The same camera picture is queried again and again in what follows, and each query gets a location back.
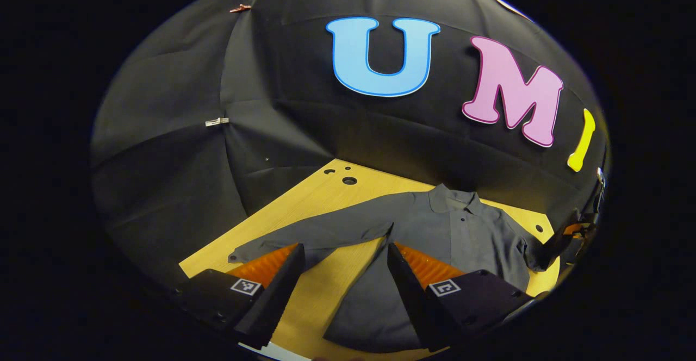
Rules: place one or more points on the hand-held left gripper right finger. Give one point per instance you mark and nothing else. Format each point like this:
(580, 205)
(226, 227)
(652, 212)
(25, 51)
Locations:
(408, 290)

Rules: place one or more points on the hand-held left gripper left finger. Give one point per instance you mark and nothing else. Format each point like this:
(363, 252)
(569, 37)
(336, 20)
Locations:
(280, 290)

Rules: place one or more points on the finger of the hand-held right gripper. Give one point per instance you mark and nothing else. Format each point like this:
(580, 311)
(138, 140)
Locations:
(555, 244)

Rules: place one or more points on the grey button-up shirt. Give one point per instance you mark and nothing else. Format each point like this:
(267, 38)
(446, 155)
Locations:
(435, 225)

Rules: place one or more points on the silver binder clip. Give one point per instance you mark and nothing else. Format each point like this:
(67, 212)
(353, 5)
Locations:
(217, 122)
(600, 176)

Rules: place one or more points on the black backdrop cloth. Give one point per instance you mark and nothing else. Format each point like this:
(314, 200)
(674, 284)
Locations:
(163, 132)

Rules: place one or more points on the red clip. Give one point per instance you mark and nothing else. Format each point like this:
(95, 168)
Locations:
(240, 8)

